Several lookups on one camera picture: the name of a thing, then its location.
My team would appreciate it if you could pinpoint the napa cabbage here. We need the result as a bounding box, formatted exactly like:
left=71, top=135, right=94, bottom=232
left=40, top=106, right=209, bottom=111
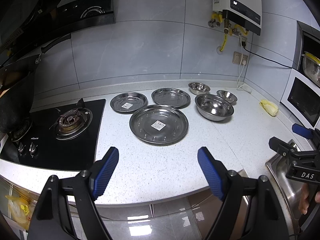
left=259, top=99, right=279, bottom=117

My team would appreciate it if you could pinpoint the small steel plate with label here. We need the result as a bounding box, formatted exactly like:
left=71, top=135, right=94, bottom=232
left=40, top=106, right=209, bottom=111
left=110, top=92, right=148, bottom=114

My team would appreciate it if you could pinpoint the black range hood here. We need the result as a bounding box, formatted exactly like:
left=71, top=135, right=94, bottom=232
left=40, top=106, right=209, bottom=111
left=31, top=0, right=116, bottom=34

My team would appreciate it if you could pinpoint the steel plate without label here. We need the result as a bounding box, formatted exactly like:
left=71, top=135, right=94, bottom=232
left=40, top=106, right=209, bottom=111
left=151, top=88, right=191, bottom=109

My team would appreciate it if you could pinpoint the white gas water heater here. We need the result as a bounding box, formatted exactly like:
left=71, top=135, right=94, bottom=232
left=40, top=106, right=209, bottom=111
left=213, top=0, right=262, bottom=36

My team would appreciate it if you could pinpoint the person right hand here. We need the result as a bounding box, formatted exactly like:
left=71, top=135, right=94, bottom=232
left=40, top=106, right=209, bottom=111
left=298, top=183, right=319, bottom=215

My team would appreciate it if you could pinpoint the black gas stove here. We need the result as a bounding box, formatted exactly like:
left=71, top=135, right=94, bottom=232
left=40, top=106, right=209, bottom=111
left=1, top=99, right=106, bottom=171

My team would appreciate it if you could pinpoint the yellow plastic bag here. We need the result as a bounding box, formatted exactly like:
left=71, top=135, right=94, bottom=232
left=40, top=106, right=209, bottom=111
left=5, top=195, right=35, bottom=230

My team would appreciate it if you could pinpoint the black power cable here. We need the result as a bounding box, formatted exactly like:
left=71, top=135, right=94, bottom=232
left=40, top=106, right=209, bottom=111
left=240, top=36, right=293, bottom=69

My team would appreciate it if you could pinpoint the small steel bowl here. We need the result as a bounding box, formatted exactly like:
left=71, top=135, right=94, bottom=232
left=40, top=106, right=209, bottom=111
left=216, top=90, right=238, bottom=104
left=188, top=82, right=210, bottom=95

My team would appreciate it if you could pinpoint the large steel bowl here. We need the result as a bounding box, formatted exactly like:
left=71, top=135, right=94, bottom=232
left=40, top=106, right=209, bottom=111
left=195, top=94, right=234, bottom=122

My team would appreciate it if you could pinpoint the steel mixing bowl on microwave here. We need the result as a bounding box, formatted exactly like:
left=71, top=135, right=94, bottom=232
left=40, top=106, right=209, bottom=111
left=302, top=52, right=320, bottom=87

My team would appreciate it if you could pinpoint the large steel plate with label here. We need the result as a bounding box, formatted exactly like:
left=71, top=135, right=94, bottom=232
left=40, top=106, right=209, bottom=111
left=129, top=105, right=189, bottom=145

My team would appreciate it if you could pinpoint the white power cable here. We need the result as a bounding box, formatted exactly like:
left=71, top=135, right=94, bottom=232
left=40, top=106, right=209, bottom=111
left=236, top=59, right=253, bottom=94

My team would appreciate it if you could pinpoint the beige wall socket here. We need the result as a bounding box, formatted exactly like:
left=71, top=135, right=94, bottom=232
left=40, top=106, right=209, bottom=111
left=232, top=51, right=248, bottom=66

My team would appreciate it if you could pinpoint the white microwave oven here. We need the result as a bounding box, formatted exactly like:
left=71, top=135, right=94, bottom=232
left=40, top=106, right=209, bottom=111
left=280, top=21, right=319, bottom=129

